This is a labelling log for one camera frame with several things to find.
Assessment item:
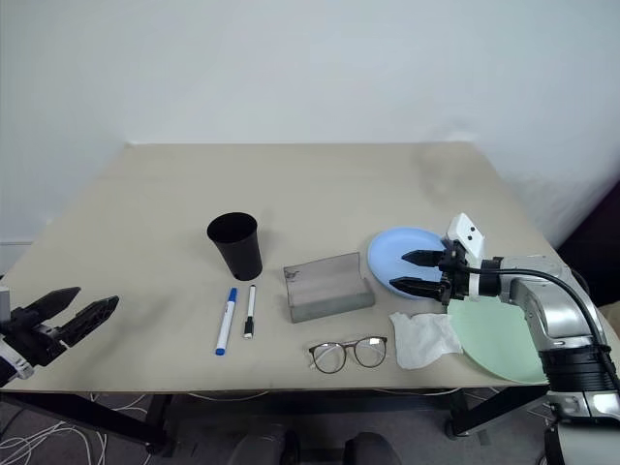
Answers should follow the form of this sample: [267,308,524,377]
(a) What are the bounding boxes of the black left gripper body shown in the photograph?
[0,304,69,375]

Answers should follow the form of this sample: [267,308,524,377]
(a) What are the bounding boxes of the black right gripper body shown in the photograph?
[434,240,472,306]

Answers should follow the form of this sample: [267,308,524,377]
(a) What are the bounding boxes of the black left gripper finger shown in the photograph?
[60,295,120,348]
[26,286,82,324]

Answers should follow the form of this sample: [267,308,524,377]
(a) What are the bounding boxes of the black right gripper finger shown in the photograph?
[388,276,445,300]
[400,248,445,268]

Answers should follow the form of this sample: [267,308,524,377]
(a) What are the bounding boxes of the light blue plate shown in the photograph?
[366,226,446,302]

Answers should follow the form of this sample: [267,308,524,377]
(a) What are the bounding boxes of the white tissue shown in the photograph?
[389,311,464,372]

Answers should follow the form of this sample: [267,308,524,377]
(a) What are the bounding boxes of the light green plate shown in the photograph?
[448,294,551,387]

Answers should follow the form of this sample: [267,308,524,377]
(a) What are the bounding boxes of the translucent grey glasses case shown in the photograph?
[282,251,377,324]

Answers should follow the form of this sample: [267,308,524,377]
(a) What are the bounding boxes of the brown round-frame glasses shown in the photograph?
[307,334,389,375]

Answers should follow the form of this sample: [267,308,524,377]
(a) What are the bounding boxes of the white marker with blue cap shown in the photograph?
[214,287,239,357]

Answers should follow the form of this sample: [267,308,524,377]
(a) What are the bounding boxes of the black plastic cup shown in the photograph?
[206,210,264,282]

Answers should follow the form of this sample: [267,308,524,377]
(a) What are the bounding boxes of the white marker with black cap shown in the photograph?
[242,284,258,340]

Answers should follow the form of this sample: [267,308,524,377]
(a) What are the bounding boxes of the dark maroon panel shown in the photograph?
[555,174,620,311]

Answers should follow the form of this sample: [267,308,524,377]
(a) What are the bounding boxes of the dark rounded shape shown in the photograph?
[231,422,300,465]
[342,429,402,465]

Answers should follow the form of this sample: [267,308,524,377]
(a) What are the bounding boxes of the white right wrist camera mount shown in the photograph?
[440,212,486,266]

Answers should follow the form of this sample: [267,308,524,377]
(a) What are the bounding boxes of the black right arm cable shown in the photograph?
[464,263,620,388]

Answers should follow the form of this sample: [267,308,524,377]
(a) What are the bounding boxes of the white floor cable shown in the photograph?
[186,388,272,402]
[0,418,109,465]
[372,386,469,397]

